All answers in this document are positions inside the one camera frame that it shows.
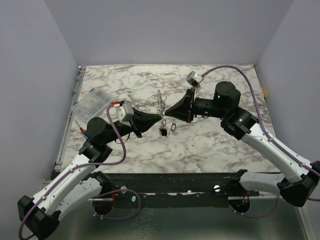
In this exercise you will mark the black key tag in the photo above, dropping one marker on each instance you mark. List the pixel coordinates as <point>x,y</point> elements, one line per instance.
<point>173,127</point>

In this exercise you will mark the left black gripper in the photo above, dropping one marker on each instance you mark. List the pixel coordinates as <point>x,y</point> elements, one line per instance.
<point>142,121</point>

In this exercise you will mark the silver key organiser with rings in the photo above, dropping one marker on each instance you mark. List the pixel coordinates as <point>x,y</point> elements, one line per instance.
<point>161,100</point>

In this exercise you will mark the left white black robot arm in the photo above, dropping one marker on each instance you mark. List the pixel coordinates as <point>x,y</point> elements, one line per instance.
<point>79,181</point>

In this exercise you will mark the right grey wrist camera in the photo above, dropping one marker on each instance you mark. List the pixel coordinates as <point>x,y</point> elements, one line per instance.
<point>194,79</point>

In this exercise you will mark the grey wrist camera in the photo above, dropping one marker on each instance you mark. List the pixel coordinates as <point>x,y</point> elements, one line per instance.
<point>125,112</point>
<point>194,79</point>

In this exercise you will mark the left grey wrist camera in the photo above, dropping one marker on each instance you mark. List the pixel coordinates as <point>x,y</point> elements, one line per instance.
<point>125,112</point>

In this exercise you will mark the black mounting base rail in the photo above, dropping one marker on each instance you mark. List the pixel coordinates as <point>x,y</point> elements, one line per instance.
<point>168,190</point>

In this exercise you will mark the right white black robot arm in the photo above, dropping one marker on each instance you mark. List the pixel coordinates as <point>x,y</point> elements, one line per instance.
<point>296,180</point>

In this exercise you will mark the blue red screwdriver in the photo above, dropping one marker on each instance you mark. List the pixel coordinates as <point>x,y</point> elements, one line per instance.
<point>81,129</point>

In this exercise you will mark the small silver key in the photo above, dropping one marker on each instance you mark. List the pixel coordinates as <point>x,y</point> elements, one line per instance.
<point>175,133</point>

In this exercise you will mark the clear plastic screw box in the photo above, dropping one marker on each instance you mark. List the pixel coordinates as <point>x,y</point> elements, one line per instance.
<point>91,105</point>

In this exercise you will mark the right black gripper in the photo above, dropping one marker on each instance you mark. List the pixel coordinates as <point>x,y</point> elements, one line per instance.
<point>189,106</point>

